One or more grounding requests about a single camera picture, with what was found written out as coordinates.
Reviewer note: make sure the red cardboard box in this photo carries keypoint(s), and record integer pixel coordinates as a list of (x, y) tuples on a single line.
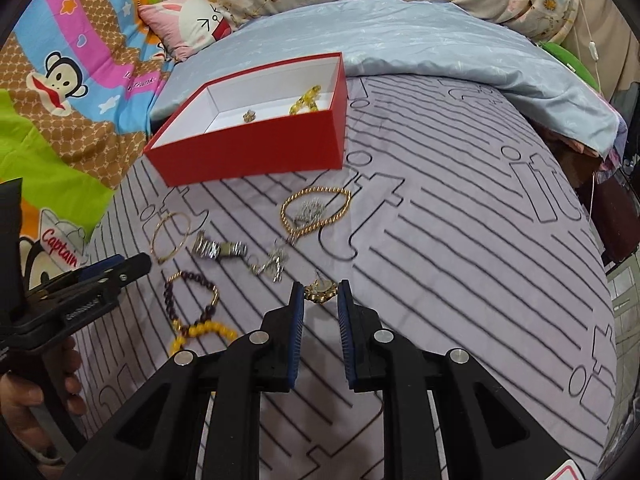
[(287, 116)]

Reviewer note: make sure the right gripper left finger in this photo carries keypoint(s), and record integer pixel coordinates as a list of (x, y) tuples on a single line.
[(279, 368)]

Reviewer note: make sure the gold brooch earring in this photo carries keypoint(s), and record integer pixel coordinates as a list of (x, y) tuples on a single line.
[(321, 290)]

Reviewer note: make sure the person's left hand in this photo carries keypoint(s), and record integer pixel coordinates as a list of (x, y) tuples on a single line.
[(18, 396)]

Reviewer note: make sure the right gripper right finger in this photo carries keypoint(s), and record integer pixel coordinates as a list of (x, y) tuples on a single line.
[(364, 368)]

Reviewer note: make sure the green plastic object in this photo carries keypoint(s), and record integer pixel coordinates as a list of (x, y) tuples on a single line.
[(571, 61)]

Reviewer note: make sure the grey striped bed sheet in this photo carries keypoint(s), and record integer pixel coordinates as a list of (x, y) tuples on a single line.
[(463, 232)]

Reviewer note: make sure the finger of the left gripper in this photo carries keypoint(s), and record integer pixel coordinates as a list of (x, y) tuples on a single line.
[(113, 280), (71, 278)]

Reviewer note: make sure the beige curtain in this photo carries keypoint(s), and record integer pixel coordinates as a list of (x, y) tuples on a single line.
[(605, 43)]

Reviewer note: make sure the light blue quilt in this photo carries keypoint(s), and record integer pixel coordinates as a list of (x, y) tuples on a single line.
[(382, 37)]

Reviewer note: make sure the colourful monkey cartoon blanket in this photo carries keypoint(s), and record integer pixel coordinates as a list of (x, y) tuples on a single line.
[(78, 81)]

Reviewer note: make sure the silver wrist watch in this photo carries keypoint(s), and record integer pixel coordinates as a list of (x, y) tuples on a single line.
[(205, 247)]

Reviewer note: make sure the pink rabbit pillow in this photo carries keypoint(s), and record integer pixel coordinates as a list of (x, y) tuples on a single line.
[(185, 27)]

